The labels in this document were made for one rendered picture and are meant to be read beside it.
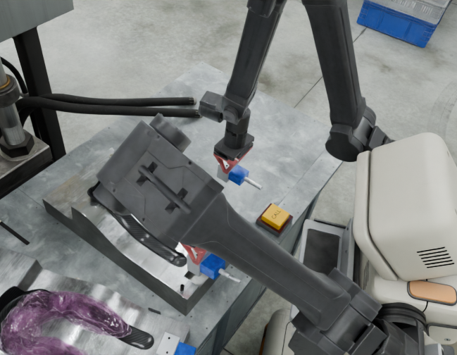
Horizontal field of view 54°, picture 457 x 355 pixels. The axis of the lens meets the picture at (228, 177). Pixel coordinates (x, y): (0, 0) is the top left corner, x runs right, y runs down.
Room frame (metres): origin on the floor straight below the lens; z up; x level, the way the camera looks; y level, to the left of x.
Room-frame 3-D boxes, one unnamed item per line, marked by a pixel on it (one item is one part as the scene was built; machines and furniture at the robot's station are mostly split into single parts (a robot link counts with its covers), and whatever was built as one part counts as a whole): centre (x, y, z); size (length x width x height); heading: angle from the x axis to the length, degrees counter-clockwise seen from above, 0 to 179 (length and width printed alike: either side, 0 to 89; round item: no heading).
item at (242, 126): (0.85, 0.00, 1.12); 0.07 x 0.06 x 0.07; 70
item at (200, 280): (0.54, 0.04, 0.87); 0.05 x 0.05 x 0.04; 61
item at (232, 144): (0.85, 0.00, 1.06); 0.10 x 0.07 x 0.07; 152
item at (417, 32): (3.68, -1.22, 0.11); 0.61 x 0.41 x 0.22; 64
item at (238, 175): (0.83, -0.04, 0.93); 0.13 x 0.05 x 0.05; 62
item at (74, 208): (0.70, 0.21, 0.87); 0.50 x 0.26 x 0.14; 61
